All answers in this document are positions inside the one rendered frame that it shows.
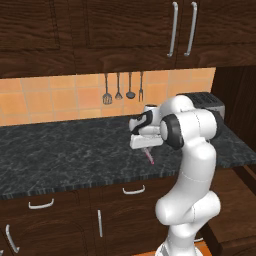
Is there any dark wood base cupboard door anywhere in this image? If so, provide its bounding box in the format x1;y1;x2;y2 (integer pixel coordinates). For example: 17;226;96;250
0;213;92;256
89;196;171;256

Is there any hanging meat fork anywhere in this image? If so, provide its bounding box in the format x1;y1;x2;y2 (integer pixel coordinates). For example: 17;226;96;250
137;71;145;103

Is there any dark wood tall cupboard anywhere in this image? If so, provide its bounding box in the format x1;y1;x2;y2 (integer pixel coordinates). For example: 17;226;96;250
211;65;256;153

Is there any grey pink-tipped slender utensil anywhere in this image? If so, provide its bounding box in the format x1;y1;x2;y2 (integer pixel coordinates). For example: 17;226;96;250
142;148;155;166

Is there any silver black toaster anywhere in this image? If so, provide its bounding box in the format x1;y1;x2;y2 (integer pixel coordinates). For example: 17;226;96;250
176;91;226;134

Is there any silver drawer handle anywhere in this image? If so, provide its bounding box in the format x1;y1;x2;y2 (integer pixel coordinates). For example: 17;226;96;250
27;198;55;211
121;184;147;196

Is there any hanging small spatula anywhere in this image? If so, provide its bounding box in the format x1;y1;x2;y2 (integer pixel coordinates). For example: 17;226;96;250
114;72;124;101

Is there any silver wall cupboard handle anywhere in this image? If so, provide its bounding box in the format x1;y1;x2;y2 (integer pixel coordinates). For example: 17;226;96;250
183;1;198;57
166;1;179;58

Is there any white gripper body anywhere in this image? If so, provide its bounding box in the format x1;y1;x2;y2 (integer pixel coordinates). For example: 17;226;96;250
129;133;165;150

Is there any hanging ladle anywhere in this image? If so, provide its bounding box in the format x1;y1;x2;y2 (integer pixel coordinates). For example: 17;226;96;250
125;71;137;100

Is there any dark wood drawer front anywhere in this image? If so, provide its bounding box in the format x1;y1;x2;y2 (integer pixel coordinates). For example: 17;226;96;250
99;175;179;205
0;189;91;222

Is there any hanging slotted spatula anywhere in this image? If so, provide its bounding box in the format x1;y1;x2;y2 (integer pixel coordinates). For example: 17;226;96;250
102;73;113;106

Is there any dark wood wall cupboard door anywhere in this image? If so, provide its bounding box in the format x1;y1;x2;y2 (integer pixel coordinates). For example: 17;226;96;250
175;0;256;69
73;0;178;75
0;0;76;80

